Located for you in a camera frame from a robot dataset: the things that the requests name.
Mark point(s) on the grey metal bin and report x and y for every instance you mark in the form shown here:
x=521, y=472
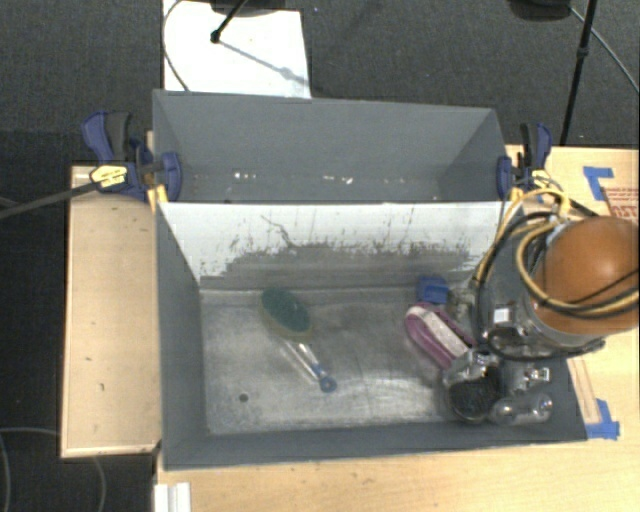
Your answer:
x=310, y=145

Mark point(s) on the small blue plastic piece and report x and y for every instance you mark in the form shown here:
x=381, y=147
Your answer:
x=431, y=289

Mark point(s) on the pale wood board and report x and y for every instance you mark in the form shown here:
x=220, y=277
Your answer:
x=112, y=310

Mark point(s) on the black cylinder on white bracket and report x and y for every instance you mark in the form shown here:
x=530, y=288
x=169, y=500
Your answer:
x=472, y=397

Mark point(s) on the pink and white oblong object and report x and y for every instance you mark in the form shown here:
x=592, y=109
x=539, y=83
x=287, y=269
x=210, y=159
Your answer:
x=432, y=332

